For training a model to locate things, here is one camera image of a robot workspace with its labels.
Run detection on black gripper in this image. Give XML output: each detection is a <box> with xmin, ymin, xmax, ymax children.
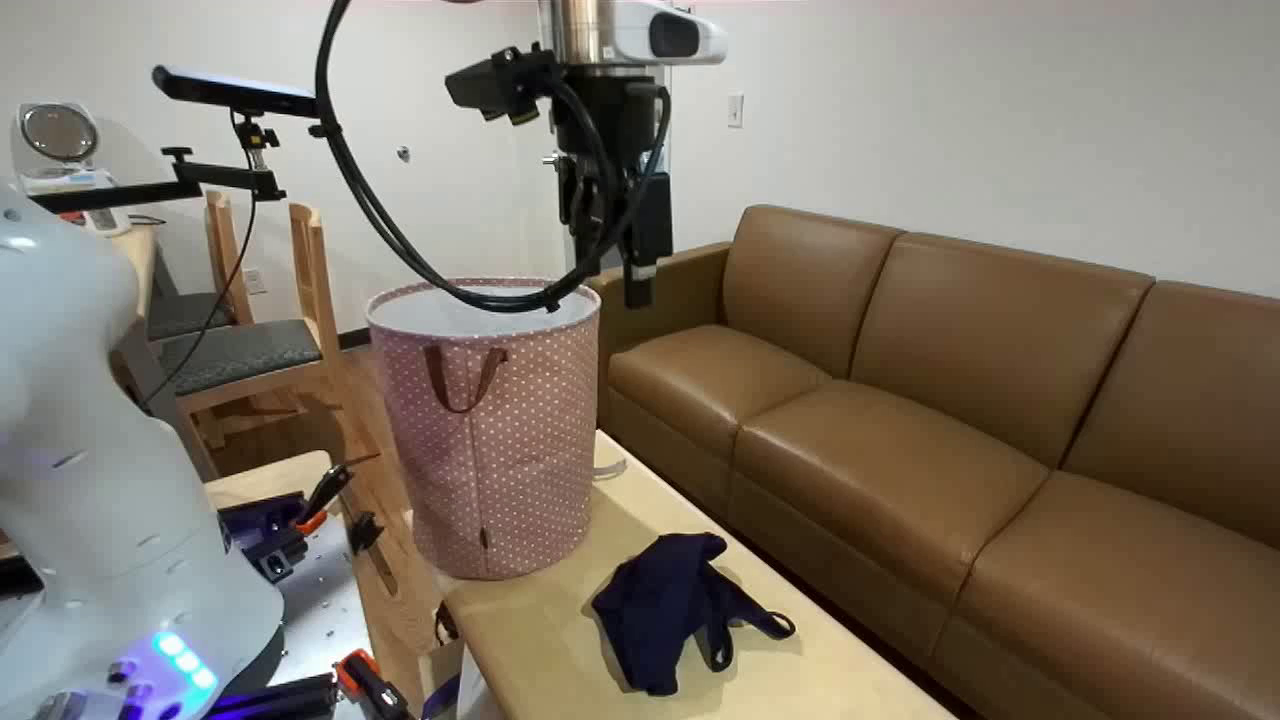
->
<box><xmin>549</xmin><ymin>68</ymin><xmax>680</xmax><ymax>313</ymax></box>

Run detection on pink patterned laundry bag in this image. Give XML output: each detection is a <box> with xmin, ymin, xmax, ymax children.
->
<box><xmin>366</xmin><ymin>274</ymin><xmax>607</xmax><ymax>585</ymax></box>

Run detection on navy blue garment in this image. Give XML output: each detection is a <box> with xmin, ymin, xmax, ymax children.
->
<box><xmin>589</xmin><ymin>533</ymin><xmax>799</xmax><ymax>699</ymax></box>

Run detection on brown leather sofa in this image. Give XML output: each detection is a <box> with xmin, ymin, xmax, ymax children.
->
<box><xmin>586</xmin><ymin>201</ymin><xmax>1280</xmax><ymax>720</ymax></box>

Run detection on black and orange clamp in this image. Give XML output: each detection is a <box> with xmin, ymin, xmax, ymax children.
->
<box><xmin>334</xmin><ymin>647</ymin><xmax>415</xmax><ymax>720</ymax></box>
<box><xmin>256</xmin><ymin>451</ymin><xmax>386</xmax><ymax>585</ymax></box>

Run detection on wooden chair with grey cushion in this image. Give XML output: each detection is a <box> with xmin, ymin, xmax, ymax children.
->
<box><xmin>156</xmin><ymin>196</ymin><xmax>393</xmax><ymax>473</ymax></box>
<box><xmin>113</xmin><ymin>182</ymin><xmax>256</xmax><ymax>345</ymax></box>

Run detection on round tabletop mirror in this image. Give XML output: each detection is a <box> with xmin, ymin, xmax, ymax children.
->
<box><xmin>12</xmin><ymin>98</ymin><xmax>118</xmax><ymax>196</ymax></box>

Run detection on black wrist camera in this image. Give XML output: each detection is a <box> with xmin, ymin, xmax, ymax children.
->
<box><xmin>442</xmin><ymin>43</ymin><xmax>562</xmax><ymax>131</ymax></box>

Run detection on thin black camera cable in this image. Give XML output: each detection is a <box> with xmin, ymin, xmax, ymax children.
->
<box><xmin>140</xmin><ymin>182</ymin><xmax>263</xmax><ymax>407</ymax></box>

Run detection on black bar-shaped camera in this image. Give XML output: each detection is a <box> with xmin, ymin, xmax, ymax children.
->
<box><xmin>149</xmin><ymin>59</ymin><xmax>329</xmax><ymax>125</ymax></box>

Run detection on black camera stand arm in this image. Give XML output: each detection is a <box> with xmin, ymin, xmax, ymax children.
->
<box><xmin>4</xmin><ymin>113</ymin><xmax>294</xmax><ymax>214</ymax></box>

